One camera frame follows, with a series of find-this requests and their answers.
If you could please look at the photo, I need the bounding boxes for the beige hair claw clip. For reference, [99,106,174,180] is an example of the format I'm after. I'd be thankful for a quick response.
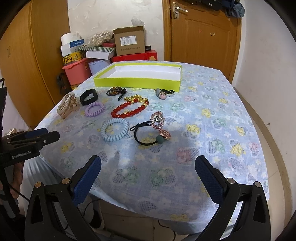
[57,92,80,119]

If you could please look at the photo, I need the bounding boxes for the pink rhinestone hair clip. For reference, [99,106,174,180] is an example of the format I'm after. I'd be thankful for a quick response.
[149,111,171,140]

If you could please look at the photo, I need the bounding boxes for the person's left hand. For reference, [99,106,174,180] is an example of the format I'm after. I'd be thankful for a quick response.
[0,162,23,199]

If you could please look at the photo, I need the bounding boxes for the black wristband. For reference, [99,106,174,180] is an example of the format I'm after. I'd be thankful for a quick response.
[80,89,98,106]

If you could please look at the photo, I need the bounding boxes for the floral blue tablecloth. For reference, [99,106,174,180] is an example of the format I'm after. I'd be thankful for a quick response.
[39,64,269,234]

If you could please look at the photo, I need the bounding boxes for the pink plastic bin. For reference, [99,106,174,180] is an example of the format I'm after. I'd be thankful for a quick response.
[62,58,92,85]

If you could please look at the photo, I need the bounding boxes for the yellow patterned box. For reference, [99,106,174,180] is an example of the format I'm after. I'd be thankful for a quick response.
[63,51,86,65]

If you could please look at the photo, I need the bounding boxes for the lavender cylindrical container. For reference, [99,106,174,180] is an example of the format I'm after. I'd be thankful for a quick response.
[88,60,110,75]

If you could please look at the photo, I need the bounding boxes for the white blue paper box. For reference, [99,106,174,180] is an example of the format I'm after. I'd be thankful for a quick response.
[60,33,84,57]

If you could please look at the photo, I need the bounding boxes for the wooden wardrobe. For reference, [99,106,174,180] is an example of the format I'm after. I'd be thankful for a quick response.
[1,1,70,128]

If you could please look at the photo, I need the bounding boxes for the green striped box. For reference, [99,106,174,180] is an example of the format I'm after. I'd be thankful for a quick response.
[77,46,115,53]

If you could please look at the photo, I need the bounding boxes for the white flat box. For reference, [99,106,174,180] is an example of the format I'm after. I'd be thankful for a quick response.
[86,51,114,60]

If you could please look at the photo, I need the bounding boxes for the bag of beige items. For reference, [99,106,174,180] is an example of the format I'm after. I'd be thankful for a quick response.
[87,31,113,47]

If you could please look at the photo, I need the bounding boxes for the small red box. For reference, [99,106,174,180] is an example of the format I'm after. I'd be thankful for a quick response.
[102,42,115,48]

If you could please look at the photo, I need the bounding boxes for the yellow-green shallow tray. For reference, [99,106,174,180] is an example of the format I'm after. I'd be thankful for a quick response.
[93,61,183,92]

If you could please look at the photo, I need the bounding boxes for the brown cardboard box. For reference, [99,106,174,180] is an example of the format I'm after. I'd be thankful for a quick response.
[113,26,145,56]

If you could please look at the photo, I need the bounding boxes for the red gift box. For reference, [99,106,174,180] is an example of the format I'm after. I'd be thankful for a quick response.
[111,50,158,63]

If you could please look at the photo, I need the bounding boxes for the wooden door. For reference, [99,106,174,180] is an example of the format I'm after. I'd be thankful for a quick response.
[162,1,241,82]

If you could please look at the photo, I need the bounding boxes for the dark clothes on door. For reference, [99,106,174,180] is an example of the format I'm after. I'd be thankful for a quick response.
[186,0,245,19]

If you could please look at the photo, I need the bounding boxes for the black cable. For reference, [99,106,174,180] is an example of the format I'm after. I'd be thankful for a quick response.
[0,180,31,203]

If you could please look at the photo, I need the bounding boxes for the light blue spiral hair tie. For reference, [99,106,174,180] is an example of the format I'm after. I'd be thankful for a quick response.
[100,117,130,143]

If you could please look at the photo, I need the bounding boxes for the purple spiral hair tie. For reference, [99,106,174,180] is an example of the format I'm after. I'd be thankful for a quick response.
[84,101,106,118]

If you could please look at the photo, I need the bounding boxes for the black green bead hair tie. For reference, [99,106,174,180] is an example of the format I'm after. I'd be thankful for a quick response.
[129,120,165,147]

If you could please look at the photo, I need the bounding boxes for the red bead bracelet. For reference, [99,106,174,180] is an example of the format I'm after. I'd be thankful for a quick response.
[110,97,150,119]

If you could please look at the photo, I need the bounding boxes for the dark brown bead bracelet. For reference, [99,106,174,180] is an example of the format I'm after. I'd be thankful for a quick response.
[106,86,127,102]

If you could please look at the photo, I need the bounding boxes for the gold chain bracelet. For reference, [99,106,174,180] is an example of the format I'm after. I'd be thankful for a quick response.
[124,94,149,104]

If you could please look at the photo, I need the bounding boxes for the metal door handle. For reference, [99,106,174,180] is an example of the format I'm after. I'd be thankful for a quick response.
[173,2,188,19]

